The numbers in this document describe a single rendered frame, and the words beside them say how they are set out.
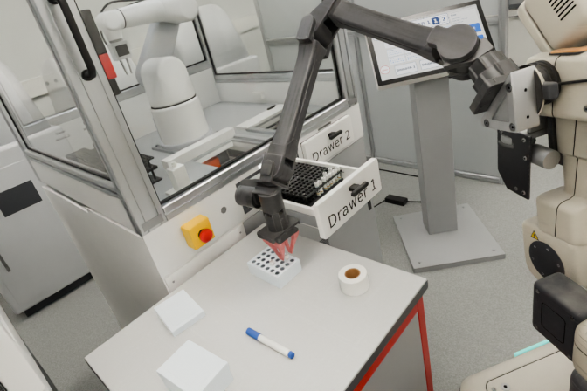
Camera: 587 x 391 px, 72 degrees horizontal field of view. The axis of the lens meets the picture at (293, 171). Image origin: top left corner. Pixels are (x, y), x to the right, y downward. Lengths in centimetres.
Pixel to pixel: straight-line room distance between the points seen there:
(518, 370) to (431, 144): 108
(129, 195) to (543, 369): 128
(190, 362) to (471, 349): 125
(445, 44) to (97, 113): 78
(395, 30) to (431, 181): 133
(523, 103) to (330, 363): 62
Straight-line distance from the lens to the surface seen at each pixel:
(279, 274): 106
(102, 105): 105
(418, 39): 95
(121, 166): 108
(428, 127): 208
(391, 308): 97
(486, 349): 190
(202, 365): 91
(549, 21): 94
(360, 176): 117
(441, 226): 237
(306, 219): 113
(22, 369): 90
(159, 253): 118
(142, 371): 105
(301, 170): 131
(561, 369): 152
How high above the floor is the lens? 145
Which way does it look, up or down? 25 degrees down
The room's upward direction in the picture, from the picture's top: 14 degrees counter-clockwise
